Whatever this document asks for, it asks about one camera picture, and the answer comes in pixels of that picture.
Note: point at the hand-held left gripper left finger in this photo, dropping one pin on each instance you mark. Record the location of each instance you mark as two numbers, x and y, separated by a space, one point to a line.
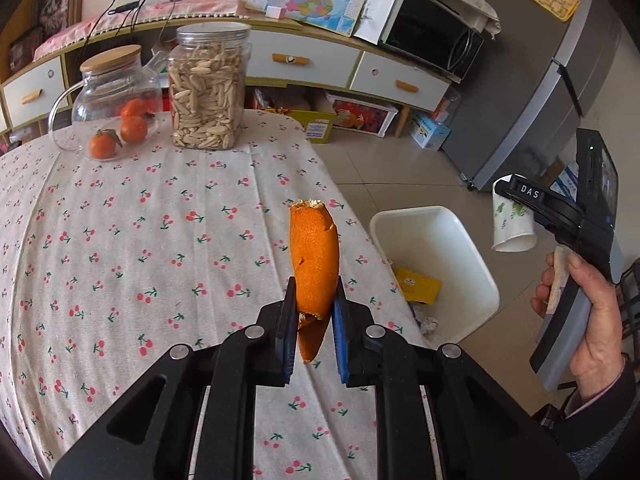
289 332

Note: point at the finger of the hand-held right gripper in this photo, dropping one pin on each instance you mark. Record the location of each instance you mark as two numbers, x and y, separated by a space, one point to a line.
530 192

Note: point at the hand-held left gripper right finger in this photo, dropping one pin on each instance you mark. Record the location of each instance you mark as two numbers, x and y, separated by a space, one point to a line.
342 337

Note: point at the white printed paper cup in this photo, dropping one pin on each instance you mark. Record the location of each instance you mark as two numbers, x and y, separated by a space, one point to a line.
510 230

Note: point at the large orange peel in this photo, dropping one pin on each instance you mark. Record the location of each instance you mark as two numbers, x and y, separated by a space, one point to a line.
312 260

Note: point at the yellow snack packet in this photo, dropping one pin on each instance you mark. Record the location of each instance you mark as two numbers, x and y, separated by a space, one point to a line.
417 285

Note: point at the white plastic trash bin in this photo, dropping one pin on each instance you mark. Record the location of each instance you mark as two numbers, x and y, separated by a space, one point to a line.
435 240

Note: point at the person's right forearm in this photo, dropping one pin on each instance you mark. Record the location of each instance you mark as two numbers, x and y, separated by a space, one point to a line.
605 410

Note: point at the person's right hand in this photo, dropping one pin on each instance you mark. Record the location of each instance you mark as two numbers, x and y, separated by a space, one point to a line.
602 330

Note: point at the small printed carton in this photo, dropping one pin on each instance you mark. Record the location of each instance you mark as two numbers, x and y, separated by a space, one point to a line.
567 180

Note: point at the grey refrigerator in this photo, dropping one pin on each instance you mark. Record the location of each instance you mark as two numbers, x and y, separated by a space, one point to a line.
530 85

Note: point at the blue white carton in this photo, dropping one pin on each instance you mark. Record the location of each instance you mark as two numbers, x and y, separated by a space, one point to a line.
430 131

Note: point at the red gift box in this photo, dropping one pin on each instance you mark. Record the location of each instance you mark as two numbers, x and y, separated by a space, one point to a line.
362 116

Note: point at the black microwave oven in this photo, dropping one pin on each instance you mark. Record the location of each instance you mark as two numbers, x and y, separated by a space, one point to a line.
430 35

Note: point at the yellow cardboard carton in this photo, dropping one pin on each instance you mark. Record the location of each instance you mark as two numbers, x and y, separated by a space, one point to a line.
315 127

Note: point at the red yellow box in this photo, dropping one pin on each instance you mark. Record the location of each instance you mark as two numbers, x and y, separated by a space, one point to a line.
270 99

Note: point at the white paper bag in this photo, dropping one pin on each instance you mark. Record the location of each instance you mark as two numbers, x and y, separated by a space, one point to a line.
377 12

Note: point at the wooden white sideboard cabinet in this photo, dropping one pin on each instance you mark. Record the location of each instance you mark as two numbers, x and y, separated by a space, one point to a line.
320 60

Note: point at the plastic jar of seeds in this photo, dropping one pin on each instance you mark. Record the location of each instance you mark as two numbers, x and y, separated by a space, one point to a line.
207 95

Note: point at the tangerine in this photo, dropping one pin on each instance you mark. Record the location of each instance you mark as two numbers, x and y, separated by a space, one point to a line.
102 146
134 130

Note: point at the glass teapot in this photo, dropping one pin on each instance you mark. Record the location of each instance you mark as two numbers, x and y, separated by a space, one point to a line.
100 100

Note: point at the small white box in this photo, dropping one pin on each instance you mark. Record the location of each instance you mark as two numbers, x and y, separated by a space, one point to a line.
276 11

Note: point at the bamboo teapot lid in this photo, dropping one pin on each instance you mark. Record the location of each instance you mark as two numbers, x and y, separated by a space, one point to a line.
111 57

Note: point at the pink lace cloth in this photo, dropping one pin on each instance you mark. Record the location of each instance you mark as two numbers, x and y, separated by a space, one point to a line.
165 12

